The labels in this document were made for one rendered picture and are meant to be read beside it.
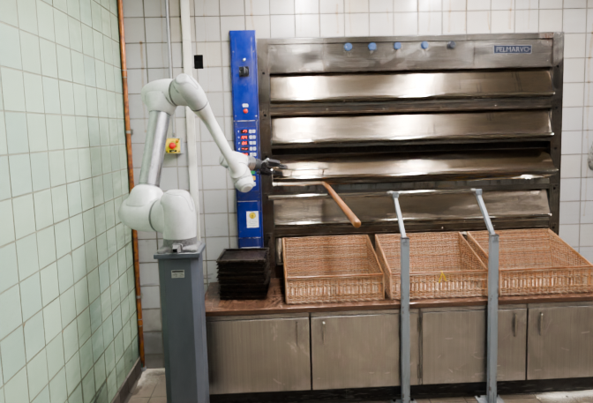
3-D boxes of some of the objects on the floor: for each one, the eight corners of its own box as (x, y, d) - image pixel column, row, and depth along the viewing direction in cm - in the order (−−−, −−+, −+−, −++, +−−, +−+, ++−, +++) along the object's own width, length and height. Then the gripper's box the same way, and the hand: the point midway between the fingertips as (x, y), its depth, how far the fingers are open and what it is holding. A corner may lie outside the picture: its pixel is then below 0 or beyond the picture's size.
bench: (214, 366, 329) (210, 280, 322) (574, 350, 337) (577, 266, 331) (201, 414, 273) (196, 312, 267) (633, 394, 281) (638, 294, 275)
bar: (274, 390, 296) (268, 194, 284) (485, 380, 301) (488, 187, 288) (274, 421, 265) (266, 202, 253) (509, 409, 270) (514, 194, 257)
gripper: (258, 149, 292) (290, 156, 305) (243, 168, 302) (275, 175, 316) (261, 159, 287) (294, 166, 301) (246, 178, 298) (279, 184, 311)
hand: (281, 169), depth 307 cm, fingers closed on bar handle, 5 cm apart
